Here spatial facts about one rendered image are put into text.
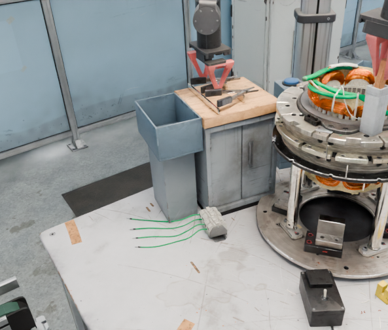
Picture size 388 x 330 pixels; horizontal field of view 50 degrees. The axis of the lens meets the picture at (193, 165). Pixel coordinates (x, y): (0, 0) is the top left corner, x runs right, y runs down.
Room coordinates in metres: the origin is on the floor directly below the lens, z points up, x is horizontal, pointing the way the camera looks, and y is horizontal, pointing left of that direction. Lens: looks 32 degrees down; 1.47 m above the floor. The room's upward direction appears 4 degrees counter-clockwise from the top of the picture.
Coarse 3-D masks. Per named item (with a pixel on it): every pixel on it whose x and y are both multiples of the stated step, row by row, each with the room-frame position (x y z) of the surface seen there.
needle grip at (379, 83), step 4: (384, 60) 0.67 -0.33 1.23; (380, 64) 0.67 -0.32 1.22; (384, 64) 0.67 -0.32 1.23; (380, 68) 0.67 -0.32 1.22; (384, 68) 0.67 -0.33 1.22; (380, 72) 0.67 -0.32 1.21; (384, 72) 0.67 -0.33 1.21; (376, 76) 0.68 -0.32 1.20; (380, 76) 0.67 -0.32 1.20; (376, 80) 0.67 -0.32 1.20; (380, 80) 0.67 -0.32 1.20; (384, 80) 0.67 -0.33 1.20; (376, 84) 0.67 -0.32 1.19; (380, 84) 0.67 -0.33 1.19; (384, 84) 0.67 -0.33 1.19; (380, 88) 0.67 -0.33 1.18
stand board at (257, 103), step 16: (240, 80) 1.05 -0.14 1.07; (192, 96) 0.96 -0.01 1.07; (224, 96) 0.95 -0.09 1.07; (256, 96) 0.94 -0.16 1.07; (272, 96) 0.93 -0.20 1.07; (208, 112) 0.87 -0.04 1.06; (224, 112) 0.86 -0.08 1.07; (240, 112) 0.86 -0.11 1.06; (256, 112) 0.88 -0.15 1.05; (272, 112) 0.89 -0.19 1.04
